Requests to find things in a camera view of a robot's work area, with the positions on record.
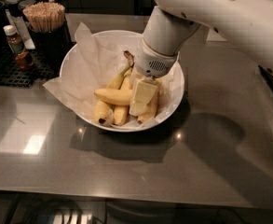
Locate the small sauce bottle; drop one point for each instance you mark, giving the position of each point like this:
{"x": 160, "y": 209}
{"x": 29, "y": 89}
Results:
{"x": 22, "y": 56}

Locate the wooden chopsticks bundle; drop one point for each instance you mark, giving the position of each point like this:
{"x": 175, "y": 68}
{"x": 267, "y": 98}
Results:
{"x": 45, "y": 16}

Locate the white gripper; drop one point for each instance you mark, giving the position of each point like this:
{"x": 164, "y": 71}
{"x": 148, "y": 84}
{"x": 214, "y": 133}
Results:
{"x": 150, "y": 62}

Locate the white paper liner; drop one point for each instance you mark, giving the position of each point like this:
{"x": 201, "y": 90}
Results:
{"x": 86, "y": 66}

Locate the white bowl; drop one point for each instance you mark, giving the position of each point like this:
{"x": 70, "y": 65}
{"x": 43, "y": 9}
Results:
{"x": 80, "y": 112}

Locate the black grid mat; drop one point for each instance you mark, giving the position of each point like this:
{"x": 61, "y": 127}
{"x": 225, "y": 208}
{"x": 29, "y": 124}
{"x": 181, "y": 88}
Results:
{"x": 12, "y": 76}

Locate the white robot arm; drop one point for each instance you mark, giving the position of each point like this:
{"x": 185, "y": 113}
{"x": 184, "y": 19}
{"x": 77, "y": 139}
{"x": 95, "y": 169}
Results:
{"x": 247, "y": 24}

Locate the dark lidded jar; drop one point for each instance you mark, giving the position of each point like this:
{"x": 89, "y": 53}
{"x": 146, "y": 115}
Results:
{"x": 24, "y": 4}
{"x": 12, "y": 6}

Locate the black chopstick holder cup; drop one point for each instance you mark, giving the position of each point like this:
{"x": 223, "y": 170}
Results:
{"x": 53, "y": 45}

